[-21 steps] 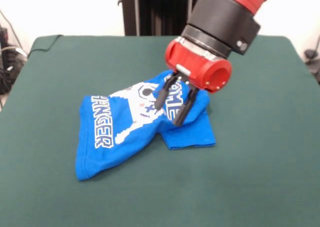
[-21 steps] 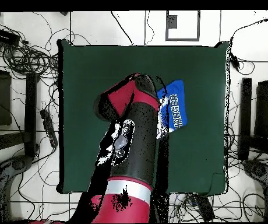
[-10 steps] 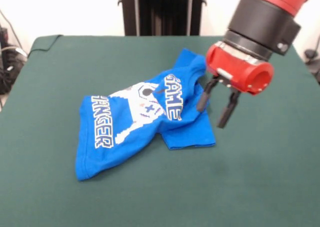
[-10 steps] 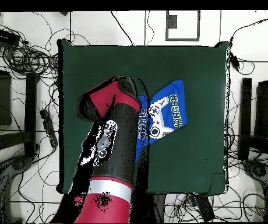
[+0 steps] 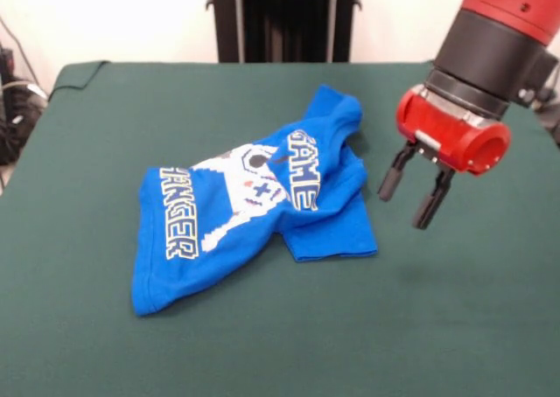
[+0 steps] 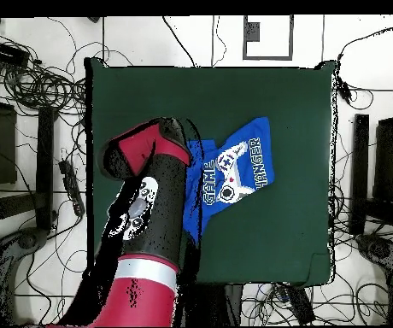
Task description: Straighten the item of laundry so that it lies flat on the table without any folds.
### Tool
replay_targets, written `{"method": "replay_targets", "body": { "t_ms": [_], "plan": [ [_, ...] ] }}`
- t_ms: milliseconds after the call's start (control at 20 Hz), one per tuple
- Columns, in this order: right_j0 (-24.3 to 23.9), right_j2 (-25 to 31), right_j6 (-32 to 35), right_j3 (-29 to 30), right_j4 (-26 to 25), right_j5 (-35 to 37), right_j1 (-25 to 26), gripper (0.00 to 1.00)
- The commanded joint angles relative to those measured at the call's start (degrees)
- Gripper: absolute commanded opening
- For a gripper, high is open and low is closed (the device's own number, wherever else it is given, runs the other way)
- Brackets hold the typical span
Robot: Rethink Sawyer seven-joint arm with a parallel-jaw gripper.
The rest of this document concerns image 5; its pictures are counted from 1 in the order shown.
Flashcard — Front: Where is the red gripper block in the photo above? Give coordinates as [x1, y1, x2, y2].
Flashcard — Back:
[377, 86, 512, 231]

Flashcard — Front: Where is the blue printed t-shirt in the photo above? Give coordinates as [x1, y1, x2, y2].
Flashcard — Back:
[129, 83, 380, 318]

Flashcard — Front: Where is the dark green table cloth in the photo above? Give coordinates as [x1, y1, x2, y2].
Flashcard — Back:
[0, 61, 560, 397]

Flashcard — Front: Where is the small black box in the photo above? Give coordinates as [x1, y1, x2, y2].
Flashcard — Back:
[0, 46, 17, 83]

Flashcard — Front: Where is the black plug with cable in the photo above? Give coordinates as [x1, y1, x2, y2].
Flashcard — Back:
[540, 101, 560, 149]

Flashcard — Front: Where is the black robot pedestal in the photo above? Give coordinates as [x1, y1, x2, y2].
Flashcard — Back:
[205, 0, 364, 64]

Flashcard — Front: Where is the black cable bundle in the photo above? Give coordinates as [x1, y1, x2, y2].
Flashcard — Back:
[0, 80, 49, 166]

